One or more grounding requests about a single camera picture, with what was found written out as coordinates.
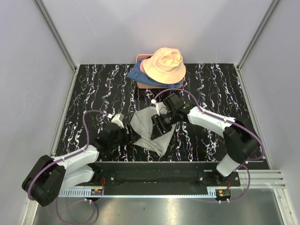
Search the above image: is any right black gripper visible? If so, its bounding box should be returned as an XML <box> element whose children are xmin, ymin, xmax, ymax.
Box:
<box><xmin>150</xmin><ymin>110</ymin><xmax>178</xmax><ymax>141</ymax></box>

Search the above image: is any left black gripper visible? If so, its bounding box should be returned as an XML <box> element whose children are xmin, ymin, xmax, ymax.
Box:
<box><xmin>109</xmin><ymin>123</ymin><xmax>141</xmax><ymax>148</ymax></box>

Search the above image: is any grey cloth napkin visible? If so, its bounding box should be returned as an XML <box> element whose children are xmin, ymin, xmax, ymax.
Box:
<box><xmin>130</xmin><ymin>107</ymin><xmax>176</xmax><ymax>157</ymax></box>

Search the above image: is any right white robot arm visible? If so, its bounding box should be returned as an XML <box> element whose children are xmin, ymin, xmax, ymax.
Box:
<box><xmin>151</xmin><ymin>93</ymin><xmax>263</xmax><ymax>186</ymax></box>

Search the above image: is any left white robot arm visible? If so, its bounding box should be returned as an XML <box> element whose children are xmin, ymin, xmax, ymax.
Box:
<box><xmin>22</xmin><ymin>123</ymin><xmax>141</xmax><ymax>207</ymax></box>

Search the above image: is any blue patterned cloth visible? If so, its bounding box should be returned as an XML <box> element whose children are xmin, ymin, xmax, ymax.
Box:
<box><xmin>127</xmin><ymin>60</ymin><xmax>185</xmax><ymax>89</ymax></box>

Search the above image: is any peach bucket hat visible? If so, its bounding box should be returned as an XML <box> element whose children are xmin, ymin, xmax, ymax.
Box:
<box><xmin>141</xmin><ymin>47</ymin><xmax>186</xmax><ymax>84</ymax></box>

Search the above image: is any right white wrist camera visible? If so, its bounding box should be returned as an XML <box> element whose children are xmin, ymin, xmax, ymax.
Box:
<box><xmin>150</xmin><ymin>99</ymin><xmax>165</xmax><ymax>115</ymax></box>

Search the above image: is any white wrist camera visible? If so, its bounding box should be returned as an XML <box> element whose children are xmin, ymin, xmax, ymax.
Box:
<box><xmin>107</xmin><ymin>113</ymin><xmax>124</xmax><ymax>128</ymax></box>
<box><xmin>150</xmin><ymin>99</ymin><xmax>165</xmax><ymax>115</ymax></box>

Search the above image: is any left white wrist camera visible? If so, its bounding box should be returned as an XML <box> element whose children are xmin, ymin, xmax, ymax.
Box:
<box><xmin>107</xmin><ymin>113</ymin><xmax>124</xmax><ymax>128</ymax></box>

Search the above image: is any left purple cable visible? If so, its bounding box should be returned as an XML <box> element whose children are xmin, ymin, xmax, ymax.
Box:
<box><xmin>27</xmin><ymin>109</ymin><xmax>113</xmax><ymax>223</ymax></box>

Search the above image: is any purple cable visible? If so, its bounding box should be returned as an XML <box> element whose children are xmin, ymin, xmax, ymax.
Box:
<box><xmin>27</xmin><ymin>109</ymin><xmax>113</xmax><ymax>223</ymax></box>
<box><xmin>152</xmin><ymin>88</ymin><xmax>265</xmax><ymax>203</ymax></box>

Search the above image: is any white slotted cable duct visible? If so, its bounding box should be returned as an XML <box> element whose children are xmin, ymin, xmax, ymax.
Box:
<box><xmin>59</xmin><ymin>188</ymin><xmax>104</xmax><ymax>197</ymax></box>

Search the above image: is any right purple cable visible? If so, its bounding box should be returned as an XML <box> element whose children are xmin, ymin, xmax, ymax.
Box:
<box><xmin>152</xmin><ymin>88</ymin><xmax>265</xmax><ymax>203</ymax></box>

